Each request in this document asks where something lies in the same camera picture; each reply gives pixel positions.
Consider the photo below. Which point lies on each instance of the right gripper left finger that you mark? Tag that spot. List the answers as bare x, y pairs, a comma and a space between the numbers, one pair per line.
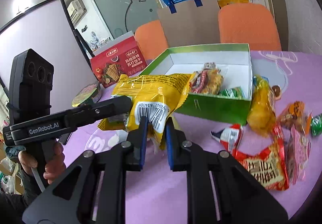
137, 143

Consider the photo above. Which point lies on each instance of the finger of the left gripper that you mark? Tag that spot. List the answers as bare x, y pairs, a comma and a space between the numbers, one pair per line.
89, 114

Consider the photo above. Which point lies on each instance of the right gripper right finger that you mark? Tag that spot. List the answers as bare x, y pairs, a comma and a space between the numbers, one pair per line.
219, 188

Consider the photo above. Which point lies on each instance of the orange nut snack packet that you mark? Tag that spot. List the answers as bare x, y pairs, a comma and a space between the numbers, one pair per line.
296, 114

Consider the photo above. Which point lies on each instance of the red yellow galette snack bag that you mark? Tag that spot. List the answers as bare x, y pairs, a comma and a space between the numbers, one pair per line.
206, 81

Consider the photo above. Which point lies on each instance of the instant noodle bowl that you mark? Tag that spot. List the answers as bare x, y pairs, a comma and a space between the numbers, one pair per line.
90, 94

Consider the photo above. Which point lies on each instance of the black smartphone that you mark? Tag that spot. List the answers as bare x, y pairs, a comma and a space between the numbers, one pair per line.
64, 138

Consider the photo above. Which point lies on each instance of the red white small packet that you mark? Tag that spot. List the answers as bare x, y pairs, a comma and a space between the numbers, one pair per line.
229, 137

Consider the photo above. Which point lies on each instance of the red chinese text snack bag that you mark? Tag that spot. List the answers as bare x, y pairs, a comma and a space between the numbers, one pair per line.
268, 167

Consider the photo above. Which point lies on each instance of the red cracker box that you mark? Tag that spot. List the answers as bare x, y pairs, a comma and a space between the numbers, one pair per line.
120, 56

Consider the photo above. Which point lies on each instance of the purple tablecloth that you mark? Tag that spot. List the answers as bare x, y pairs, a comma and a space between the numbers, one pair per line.
172, 210

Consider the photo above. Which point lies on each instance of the yellow wrapped cake snack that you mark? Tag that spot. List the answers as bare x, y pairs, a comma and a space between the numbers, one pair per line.
261, 117

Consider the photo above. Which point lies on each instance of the pink snack packet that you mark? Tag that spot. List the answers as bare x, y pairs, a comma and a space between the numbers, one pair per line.
299, 148

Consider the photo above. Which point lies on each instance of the orange chair left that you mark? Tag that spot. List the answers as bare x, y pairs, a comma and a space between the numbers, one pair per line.
151, 39

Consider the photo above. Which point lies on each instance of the orange chair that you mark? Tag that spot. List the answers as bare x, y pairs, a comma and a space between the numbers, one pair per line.
151, 39
251, 24

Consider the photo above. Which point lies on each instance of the white air conditioner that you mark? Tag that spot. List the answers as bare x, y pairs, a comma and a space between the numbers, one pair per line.
76, 11

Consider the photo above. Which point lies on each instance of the chocolate ball candy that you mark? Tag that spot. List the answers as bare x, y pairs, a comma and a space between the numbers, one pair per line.
277, 91

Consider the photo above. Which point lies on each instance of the small green candy packet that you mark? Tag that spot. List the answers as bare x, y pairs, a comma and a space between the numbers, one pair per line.
316, 125

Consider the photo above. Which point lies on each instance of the green open gift box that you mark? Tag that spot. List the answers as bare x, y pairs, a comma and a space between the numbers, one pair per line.
220, 88

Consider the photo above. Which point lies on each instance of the brown cardboard sheet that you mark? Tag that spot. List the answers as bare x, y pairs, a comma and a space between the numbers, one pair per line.
190, 24

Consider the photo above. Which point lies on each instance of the orange chair right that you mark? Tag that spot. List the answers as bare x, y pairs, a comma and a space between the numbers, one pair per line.
251, 24

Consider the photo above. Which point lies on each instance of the black frame whiteboard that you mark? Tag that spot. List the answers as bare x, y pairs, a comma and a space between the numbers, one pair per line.
47, 29

